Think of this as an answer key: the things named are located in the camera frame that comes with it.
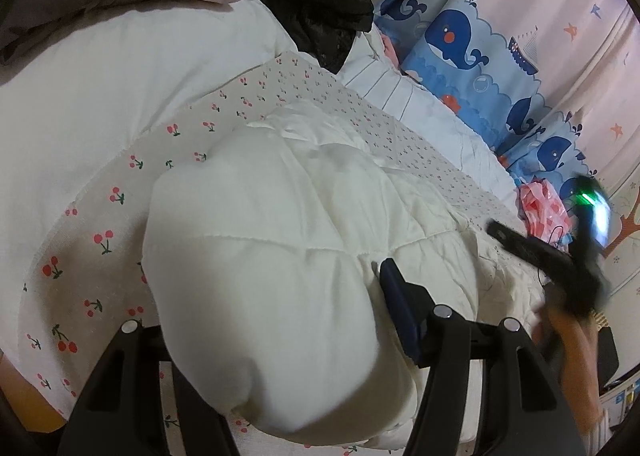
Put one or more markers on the small floral print sheet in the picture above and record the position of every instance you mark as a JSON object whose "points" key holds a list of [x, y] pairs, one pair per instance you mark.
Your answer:
{"points": [[350, 101]]}

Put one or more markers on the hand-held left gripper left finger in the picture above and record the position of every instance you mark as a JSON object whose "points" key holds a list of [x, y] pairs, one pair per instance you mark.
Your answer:
{"points": [[145, 343]]}

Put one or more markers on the white striped pillow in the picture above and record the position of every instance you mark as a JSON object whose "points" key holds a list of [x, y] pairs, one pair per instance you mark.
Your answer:
{"points": [[450, 136]]}

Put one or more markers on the white quilted duvet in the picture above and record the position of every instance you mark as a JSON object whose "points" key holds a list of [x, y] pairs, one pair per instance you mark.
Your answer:
{"points": [[280, 246]]}

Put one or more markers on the pink checkered cloth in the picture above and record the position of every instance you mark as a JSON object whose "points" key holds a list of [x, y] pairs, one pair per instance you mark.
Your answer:
{"points": [[537, 206]]}

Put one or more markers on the person's right forearm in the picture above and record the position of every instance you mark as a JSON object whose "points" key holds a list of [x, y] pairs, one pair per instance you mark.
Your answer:
{"points": [[575, 361]]}

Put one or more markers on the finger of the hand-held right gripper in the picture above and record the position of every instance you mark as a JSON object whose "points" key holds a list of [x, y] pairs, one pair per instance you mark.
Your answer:
{"points": [[525, 248]]}

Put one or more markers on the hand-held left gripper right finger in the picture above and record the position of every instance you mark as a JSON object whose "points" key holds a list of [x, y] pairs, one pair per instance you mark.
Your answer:
{"points": [[395, 301]]}

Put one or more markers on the cherry print bed sheet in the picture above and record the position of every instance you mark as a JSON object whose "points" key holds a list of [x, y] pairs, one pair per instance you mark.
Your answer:
{"points": [[90, 236]]}

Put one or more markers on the black lace garment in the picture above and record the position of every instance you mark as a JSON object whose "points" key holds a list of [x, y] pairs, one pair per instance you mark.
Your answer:
{"points": [[320, 1]]}

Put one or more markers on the blue whale print curtain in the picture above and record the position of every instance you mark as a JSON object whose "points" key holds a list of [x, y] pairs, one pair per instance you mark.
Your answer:
{"points": [[460, 36]]}

